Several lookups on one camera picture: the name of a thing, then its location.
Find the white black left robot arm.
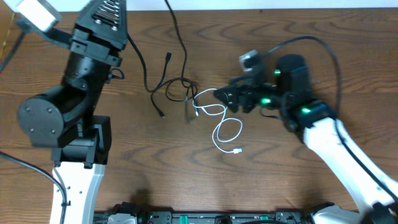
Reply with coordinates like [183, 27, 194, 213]
[17, 0, 127, 223]

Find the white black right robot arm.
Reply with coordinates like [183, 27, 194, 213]
[213, 53, 397, 223]

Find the white USB cable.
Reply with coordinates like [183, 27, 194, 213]
[192, 88, 243, 154]

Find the black USB cable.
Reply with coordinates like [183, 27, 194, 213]
[127, 0, 200, 124]

